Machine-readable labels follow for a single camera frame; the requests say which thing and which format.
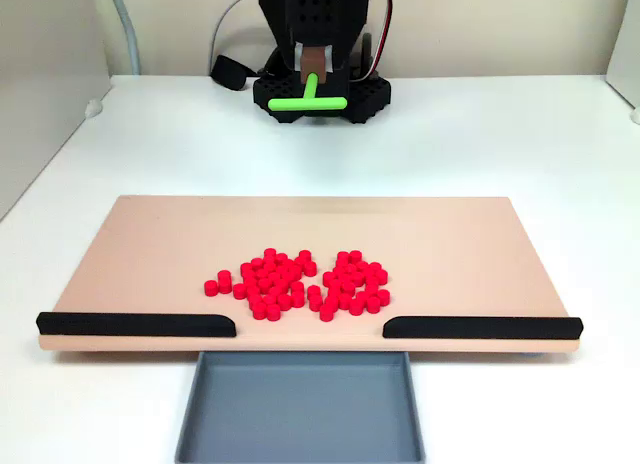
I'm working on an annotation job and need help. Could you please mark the green T-shaped pusher tool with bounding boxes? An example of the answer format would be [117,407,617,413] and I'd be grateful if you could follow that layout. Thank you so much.
[268,45,348,113]

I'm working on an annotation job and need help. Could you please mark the beige sloped board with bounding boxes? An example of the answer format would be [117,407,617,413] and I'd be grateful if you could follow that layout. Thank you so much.
[37,194,584,355]

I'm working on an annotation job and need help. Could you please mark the grey shallow tray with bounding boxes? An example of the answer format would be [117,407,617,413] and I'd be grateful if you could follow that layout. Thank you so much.
[173,350,428,464]

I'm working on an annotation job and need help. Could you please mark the red white black servo cable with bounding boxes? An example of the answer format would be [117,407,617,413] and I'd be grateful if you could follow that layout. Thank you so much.
[364,0,395,81]

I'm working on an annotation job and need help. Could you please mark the black strap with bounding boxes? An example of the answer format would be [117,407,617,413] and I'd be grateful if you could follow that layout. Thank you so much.
[209,54,251,91]

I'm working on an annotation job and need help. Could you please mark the white USB cable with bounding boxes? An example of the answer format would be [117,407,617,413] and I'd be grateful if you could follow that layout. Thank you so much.
[207,0,259,78]

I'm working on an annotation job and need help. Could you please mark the white corrugated hose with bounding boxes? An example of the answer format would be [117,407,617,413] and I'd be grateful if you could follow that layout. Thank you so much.
[105,0,142,77]

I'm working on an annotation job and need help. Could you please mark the black edge rail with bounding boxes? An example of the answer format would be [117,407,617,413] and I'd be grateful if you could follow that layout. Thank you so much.
[35,311,237,339]
[382,315,584,341]

